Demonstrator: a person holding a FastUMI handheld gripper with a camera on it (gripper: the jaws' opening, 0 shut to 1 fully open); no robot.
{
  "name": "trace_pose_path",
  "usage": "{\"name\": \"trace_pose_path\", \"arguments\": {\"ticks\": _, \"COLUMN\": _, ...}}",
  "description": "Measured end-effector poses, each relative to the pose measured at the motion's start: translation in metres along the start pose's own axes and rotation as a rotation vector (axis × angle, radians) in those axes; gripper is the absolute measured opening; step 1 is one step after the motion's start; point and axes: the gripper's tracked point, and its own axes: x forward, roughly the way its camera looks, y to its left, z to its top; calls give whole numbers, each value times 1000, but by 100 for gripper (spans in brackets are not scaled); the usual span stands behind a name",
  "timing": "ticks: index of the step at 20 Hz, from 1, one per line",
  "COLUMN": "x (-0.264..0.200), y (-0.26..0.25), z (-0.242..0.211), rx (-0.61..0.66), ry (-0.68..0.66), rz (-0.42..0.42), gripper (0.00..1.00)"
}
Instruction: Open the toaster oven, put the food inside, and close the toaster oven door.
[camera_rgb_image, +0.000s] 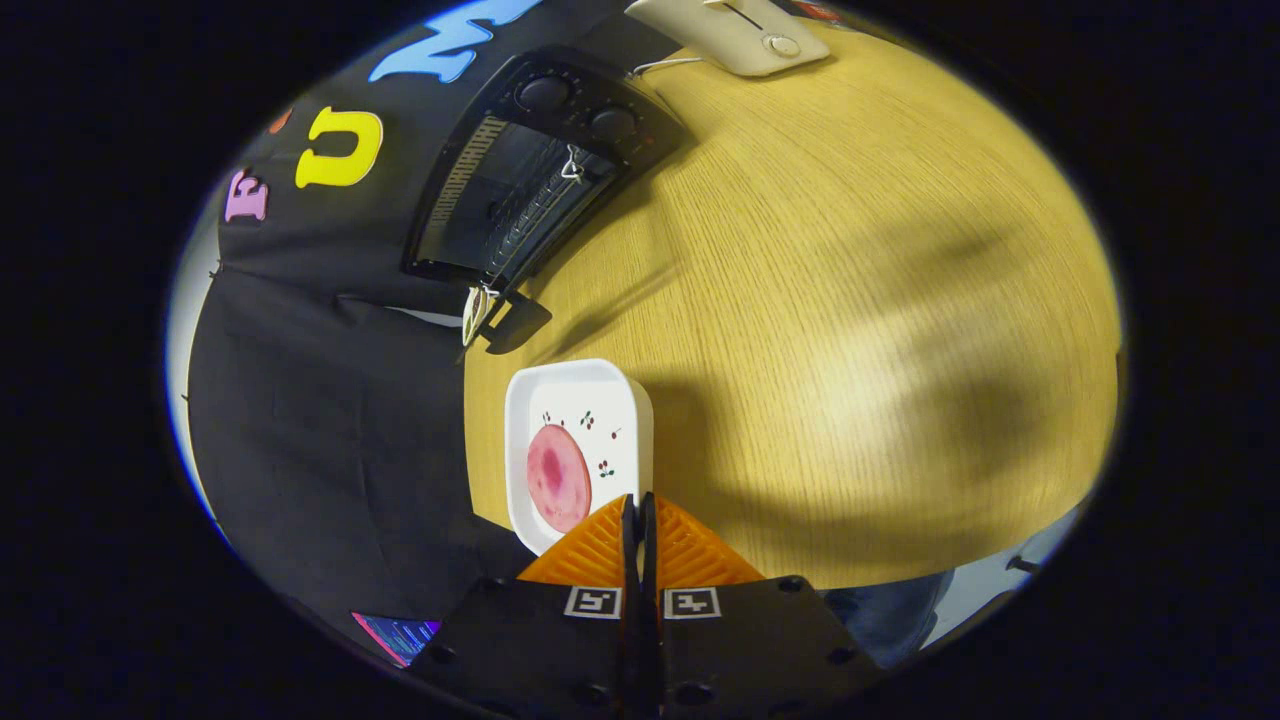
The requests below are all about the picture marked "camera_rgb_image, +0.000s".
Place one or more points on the black backdrop cloth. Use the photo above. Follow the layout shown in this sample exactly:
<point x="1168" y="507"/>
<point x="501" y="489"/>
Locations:
<point x="330" y="420"/>

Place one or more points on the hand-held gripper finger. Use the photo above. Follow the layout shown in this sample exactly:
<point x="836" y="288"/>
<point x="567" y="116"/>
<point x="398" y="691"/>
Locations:
<point x="650" y="560"/>
<point x="630" y="560"/>

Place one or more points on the black toaster oven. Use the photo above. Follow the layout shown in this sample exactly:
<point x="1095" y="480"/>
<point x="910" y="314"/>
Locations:
<point x="600" y="125"/>

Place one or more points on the colourful screen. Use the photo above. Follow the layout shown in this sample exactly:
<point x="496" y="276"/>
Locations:
<point x="398" y="637"/>

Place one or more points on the pink ham slice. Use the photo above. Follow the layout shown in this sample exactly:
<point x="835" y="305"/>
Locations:
<point x="558" y="478"/>

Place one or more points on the person's blue trousers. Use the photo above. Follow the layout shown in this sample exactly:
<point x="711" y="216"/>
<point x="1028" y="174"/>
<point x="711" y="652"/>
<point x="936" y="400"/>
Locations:
<point x="885" y="620"/>

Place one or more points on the white toaster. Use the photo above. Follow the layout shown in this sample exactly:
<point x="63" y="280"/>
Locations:
<point x="740" y="35"/>

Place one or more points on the white cherry print plate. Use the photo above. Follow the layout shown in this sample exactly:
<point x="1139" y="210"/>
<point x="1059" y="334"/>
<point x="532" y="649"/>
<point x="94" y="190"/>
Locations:
<point x="612" y="398"/>

